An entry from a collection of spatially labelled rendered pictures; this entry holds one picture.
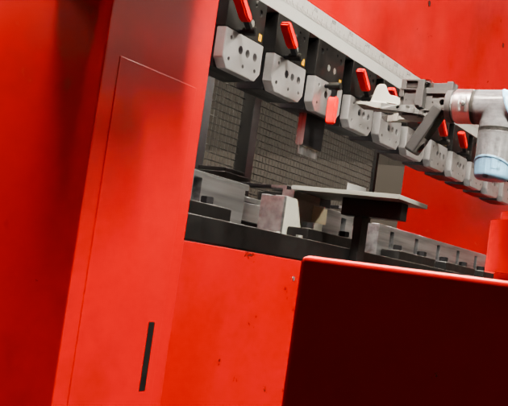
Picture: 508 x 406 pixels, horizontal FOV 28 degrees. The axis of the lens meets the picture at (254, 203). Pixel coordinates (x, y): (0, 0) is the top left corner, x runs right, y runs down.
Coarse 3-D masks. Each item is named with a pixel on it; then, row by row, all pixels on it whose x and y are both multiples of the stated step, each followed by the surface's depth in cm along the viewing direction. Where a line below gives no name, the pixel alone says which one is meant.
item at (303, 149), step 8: (304, 120) 235; (312, 120) 238; (320, 120) 241; (304, 128) 235; (312, 128) 238; (320, 128) 242; (296, 136) 235; (304, 136) 235; (312, 136) 238; (320, 136) 242; (304, 144) 235; (312, 144) 239; (320, 144) 243; (304, 152) 238; (312, 152) 241
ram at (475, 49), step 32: (320, 0) 229; (352, 0) 244; (384, 0) 260; (416, 0) 280; (448, 0) 302; (480, 0) 328; (320, 32) 231; (384, 32) 262; (416, 32) 282; (448, 32) 305; (480, 32) 331; (416, 64) 284; (448, 64) 307; (480, 64) 334
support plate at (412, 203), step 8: (304, 192) 233; (312, 192) 230; (320, 192) 227; (328, 192) 225; (336, 192) 224; (344, 192) 223; (352, 192) 222; (360, 192) 221; (368, 192) 221; (336, 200) 242; (384, 200) 224; (392, 200) 222; (400, 200) 219; (408, 200) 222; (416, 208) 233; (424, 208) 231
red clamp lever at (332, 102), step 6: (330, 84) 233; (336, 84) 232; (336, 90) 232; (330, 96) 233; (336, 96) 233; (330, 102) 232; (336, 102) 232; (330, 108) 232; (336, 108) 232; (330, 114) 232; (330, 120) 232
